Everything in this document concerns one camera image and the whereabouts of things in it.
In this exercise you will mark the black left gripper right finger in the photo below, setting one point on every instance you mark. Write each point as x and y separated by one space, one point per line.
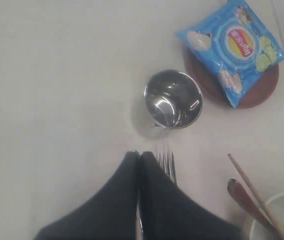
167 213

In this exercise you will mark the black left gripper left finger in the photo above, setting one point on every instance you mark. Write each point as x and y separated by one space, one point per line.
109 215

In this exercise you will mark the silver metal fork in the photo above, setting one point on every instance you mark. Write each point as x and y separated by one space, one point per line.
165 157

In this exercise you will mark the dark red wooden spoon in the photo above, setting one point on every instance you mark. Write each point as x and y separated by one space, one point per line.
242 198

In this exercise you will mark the wooden chopstick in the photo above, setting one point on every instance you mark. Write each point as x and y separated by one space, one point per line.
279 229

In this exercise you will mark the shiny stainless steel cup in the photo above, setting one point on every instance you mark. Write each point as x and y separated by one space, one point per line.
173 99

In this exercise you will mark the brown round plate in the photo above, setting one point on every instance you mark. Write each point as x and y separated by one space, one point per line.
211 88

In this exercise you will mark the blue Lays chip bag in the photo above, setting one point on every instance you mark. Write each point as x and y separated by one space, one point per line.
235 46

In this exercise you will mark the silver metal table knife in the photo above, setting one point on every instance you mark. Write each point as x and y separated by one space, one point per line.
139 224

